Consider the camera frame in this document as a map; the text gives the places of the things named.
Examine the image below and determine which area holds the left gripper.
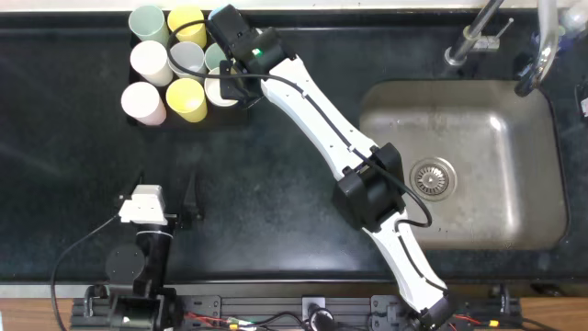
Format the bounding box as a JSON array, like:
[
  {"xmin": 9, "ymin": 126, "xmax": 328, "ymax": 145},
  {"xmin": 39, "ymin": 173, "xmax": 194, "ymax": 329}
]
[{"xmin": 119, "ymin": 167, "xmax": 203, "ymax": 231}]

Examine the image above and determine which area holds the pink cup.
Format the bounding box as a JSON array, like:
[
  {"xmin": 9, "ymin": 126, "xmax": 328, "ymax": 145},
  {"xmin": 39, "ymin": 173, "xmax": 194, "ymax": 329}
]
[{"xmin": 120, "ymin": 81, "xmax": 168, "ymax": 127}]

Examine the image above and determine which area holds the yellow cup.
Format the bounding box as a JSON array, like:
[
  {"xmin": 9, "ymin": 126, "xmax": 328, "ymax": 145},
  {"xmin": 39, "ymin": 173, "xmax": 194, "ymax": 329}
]
[
  {"xmin": 164, "ymin": 77, "xmax": 209, "ymax": 124},
  {"xmin": 166, "ymin": 5, "xmax": 209, "ymax": 50}
]

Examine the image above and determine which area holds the white cup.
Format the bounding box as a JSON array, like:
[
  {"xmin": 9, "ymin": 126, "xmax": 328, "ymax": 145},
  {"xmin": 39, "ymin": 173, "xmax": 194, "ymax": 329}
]
[
  {"xmin": 203, "ymin": 66, "xmax": 241, "ymax": 108},
  {"xmin": 130, "ymin": 40, "xmax": 175, "ymax": 88}
]

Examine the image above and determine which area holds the black tray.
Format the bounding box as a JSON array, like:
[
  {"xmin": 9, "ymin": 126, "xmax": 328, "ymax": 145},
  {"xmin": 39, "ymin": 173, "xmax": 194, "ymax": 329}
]
[{"xmin": 126, "ymin": 11, "xmax": 252, "ymax": 132}]

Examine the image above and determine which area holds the grey cup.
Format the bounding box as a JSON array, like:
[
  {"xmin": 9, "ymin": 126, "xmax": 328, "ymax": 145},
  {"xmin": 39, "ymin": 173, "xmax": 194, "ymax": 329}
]
[{"xmin": 167, "ymin": 40, "xmax": 208, "ymax": 85}]

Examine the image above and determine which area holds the mint green cup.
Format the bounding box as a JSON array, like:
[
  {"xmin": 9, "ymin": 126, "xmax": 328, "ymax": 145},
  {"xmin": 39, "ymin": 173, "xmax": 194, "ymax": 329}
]
[{"xmin": 204, "ymin": 42, "xmax": 230, "ymax": 71}]

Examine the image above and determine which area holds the sage green cup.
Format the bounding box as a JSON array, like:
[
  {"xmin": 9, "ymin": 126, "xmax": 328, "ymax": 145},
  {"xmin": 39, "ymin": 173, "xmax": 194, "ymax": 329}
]
[{"xmin": 128, "ymin": 5, "xmax": 171, "ymax": 47}]

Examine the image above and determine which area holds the steel tap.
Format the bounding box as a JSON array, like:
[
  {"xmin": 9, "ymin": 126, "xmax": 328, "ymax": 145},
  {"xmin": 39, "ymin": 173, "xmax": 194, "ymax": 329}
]
[{"xmin": 443, "ymin": 0, "xmax": 565, "ymax": 97}]

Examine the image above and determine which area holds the steel sink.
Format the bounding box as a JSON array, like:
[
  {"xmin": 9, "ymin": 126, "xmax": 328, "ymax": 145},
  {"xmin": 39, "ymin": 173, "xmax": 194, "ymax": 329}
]
[{"xmin": 358, "ymin": 80, "xmax": 569, "ymax": 252}]

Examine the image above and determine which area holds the blue soap bottle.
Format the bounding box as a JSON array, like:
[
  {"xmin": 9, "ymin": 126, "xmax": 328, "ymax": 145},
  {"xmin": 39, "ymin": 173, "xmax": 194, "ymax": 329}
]
[{"xmin": 531, "ymin": 0, "xmax": 588, "ymax": 56}]

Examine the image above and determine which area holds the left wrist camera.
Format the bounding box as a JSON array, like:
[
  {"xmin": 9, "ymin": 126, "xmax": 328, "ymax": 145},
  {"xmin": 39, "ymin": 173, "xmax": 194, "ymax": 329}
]
[{"xmin": 118, "ymin": 184, "xmax": 167, "ymax": 226}]

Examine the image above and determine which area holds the mounting rail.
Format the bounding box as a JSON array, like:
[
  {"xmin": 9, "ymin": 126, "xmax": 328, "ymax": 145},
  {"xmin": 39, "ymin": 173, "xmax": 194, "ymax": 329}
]
[{"xmin": 71, "ymin": 283, "xmax": 525, "ymax": 331}]

